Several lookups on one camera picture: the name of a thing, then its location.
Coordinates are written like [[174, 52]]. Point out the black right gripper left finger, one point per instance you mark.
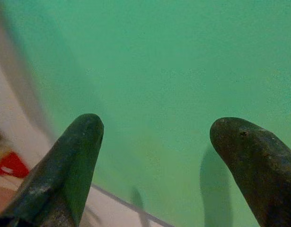
[[64, 165]]

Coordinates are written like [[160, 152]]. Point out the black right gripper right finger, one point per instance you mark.
[[261, 165]]

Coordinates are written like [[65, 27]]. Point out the red cloth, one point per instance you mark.
[[12, 163]]

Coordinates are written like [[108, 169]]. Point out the green wall board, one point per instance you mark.
[[159, 71]]

